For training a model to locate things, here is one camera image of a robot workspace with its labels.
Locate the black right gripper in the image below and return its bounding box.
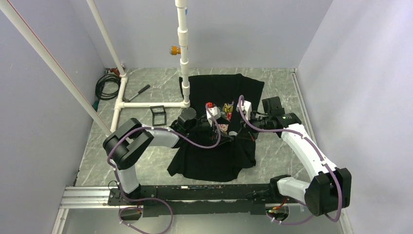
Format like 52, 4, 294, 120
237, 111, 271, 141

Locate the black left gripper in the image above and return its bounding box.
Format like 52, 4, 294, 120
187, 116, 234, 145

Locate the black floral print t-shirt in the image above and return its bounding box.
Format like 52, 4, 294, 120
167, 74, 264, 182

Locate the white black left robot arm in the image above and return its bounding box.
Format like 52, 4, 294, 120
103, 117, 224, 205

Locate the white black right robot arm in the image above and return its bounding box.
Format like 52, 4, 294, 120
237, 96, 352, 222

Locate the orange yellow pipe fitting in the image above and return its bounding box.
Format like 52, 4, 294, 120
169, 46, 181, 56

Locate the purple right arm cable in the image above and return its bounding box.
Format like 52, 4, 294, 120
238, 95, 343, 226

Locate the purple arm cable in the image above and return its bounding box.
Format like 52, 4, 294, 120
238, 95, 343, 226
106, 108, 222, 234

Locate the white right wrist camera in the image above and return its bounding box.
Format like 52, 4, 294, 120
236, 100, 252, 120

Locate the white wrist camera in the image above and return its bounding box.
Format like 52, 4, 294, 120
236, 100, 252, 120
206, 102, 221, 126

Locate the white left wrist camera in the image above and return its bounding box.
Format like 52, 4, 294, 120
206, 102, 221, 126

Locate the small black square frame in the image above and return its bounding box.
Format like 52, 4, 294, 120
150, 105, 167, 126

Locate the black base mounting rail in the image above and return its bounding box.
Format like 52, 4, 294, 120
107, 184, 293, 217

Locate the black handled hammer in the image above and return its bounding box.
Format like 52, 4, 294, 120
122, 84, 150, 102

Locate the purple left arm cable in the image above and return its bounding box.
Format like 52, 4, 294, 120
106, 108, 222, 234

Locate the coiled black cable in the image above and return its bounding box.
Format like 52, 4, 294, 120
95, 73, 121, 101

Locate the aluminium extrusion rail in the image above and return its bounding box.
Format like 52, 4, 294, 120
59, 185, 345, 210

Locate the white pvc pipe frame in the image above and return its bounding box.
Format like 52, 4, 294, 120
0, 0, 191, 137

